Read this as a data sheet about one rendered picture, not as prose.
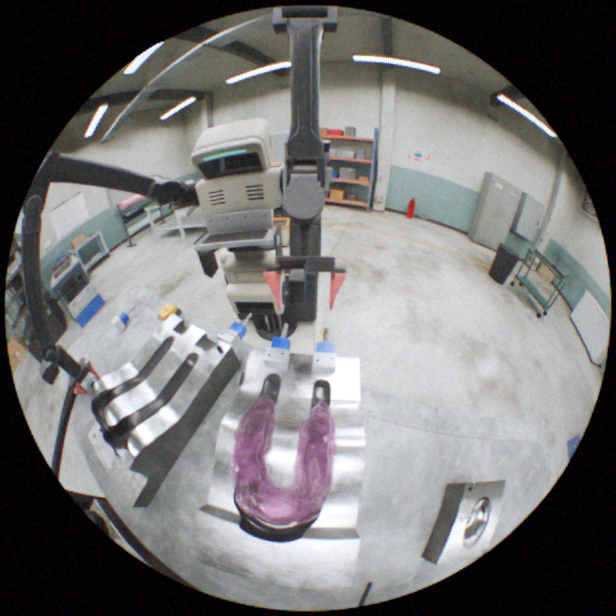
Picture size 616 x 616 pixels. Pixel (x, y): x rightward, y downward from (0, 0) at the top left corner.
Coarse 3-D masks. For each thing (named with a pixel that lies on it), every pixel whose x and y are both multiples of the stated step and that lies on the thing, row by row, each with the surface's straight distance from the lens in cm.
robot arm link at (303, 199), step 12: (300, 180) 27; (312, 180) 27; (288, 192) 27; (300, 192) 27; (312, 192) 27; (324, 192) 36; (288, 204) 26; (300, 204) 26; (312, 204) 26; (324, 204) 26; (300, 216) 26; (312, 216) 26
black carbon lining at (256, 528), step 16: (272, 384) 44; (320, 384) 43; (320, 400) 42; (240, 512) 41; (320, 512) 38; (240, 528) 37; (256, 528) 41; (272, 528) 41; (288, 528) 41; (304, 528) 40
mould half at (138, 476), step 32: (224, 352) 46; (96, 384) 62; (160, 384) 52; (192, 384) 46; (224, 384) 51; (160, 416) 47; (192, 416) 48; (96, 448) 69; (128, 448) 46; (160, 448) 47; (128, 480) 58; (160, 480) 56
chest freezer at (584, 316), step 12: (588, 300) 663; (576, 312) 673; (588, 312) 655; (600, 312) 640; (576, 324) 666; (588, 324) 649; (600, 324) 635; (588, 336) 643; (600, 336) 629; (588, 348) 637; (600, 348) 624; (600, 360) 671
